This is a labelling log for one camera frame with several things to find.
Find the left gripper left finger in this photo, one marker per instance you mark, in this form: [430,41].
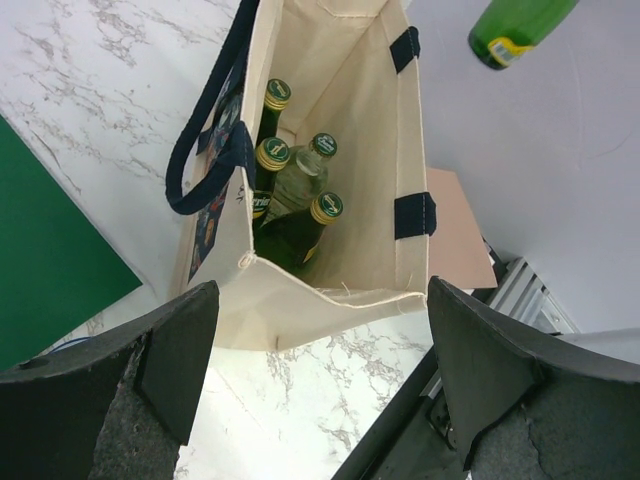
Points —
[119,405]

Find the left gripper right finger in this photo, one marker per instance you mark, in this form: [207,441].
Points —
[528,405]

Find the green glass bottle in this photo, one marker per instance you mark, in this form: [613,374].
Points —
[276,99]
[291,241]
[271,156]
[507,29]

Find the beige canvas tote bag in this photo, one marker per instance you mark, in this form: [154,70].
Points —
[352,67]

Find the pink board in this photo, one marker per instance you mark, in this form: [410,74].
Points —
[457,251]

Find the clear Chang glass bottle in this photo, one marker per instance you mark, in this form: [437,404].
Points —
[304,177]

